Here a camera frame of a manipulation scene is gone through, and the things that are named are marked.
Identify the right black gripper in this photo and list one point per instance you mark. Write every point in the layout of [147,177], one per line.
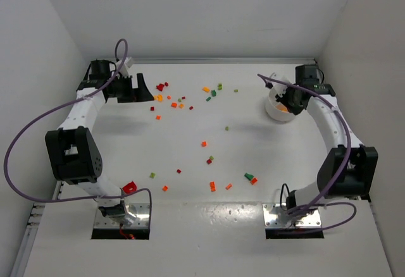
[288,98]

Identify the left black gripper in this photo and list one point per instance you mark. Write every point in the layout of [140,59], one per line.
[125,88]

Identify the yellow-orange curved lego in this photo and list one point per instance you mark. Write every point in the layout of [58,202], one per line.
[158,98]

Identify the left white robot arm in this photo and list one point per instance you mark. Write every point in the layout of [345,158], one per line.
[73,153]

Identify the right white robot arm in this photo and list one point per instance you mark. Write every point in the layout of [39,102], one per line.
[349,166]

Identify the white divided bowl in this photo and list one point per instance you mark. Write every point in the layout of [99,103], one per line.
[274,108]

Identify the red lego cluster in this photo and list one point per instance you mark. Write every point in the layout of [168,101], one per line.
[161,86]

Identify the dark green wedge lego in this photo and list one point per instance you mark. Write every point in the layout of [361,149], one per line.
[249,176]

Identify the red arch lego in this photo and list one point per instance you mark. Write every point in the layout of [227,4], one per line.
[129,188]

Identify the orange double lego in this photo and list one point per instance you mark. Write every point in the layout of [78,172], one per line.
[212,186]

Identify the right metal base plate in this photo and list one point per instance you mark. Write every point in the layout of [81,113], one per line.
[276,218]

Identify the metal base plate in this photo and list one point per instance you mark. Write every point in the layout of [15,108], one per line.
[276,218]
[128,215]

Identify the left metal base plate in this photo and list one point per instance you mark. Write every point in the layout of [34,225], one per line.
[128,215]

